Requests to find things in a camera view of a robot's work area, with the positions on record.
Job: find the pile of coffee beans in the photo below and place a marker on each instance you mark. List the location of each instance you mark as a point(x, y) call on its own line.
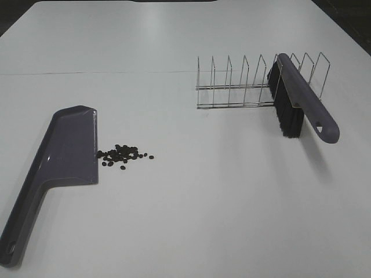
point(121, 155)

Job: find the chrome wire rack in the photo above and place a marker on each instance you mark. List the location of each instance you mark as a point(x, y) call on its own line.
point(246, 85)

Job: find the purple plastic dustpan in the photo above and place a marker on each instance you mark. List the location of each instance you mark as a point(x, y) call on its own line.
point(67, 156)

